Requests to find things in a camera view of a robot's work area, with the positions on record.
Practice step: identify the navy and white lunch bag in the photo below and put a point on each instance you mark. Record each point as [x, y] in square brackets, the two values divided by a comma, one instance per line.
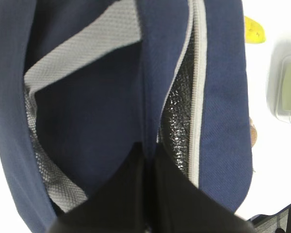
[82, 81]

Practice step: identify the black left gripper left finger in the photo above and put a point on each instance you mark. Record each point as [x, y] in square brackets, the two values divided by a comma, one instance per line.
[117, 207]

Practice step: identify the yellow banana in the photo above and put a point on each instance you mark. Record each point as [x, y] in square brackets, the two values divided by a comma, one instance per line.
[254, 32]

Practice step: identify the brown bread roll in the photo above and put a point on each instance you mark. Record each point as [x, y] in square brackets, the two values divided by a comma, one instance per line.
[253, 133]

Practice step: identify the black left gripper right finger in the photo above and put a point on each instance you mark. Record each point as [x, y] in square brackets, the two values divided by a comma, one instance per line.
[179, 207]

